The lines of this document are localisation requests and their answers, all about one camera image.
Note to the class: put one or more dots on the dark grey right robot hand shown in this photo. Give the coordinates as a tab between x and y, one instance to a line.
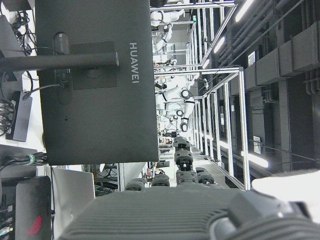
162	215

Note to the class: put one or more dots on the silver laptop lid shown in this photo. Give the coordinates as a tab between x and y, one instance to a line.
72	190

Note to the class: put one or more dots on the black huawei monitor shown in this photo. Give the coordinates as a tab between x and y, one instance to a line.
100	125

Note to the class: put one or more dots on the ceiling light strip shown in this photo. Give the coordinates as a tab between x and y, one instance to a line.
219	45
258	160
243	10

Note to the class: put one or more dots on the white humanoid robot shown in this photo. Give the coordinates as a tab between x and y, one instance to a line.
166	16
175	92

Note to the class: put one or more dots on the black rog laptop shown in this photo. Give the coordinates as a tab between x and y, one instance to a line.
32	200

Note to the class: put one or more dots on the black computer tower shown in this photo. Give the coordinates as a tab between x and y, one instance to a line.
6	212

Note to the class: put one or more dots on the grey docking station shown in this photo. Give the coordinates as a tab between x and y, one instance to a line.
22	120

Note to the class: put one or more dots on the green exit sign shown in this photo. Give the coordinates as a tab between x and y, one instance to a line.
194	18

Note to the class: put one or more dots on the grey flat panel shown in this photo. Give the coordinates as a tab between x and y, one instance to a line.
7	37

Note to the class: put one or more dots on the aluminium cage frame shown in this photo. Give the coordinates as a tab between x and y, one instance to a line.
243	125

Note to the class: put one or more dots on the dark ventilation duct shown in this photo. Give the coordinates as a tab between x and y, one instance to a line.
287	57

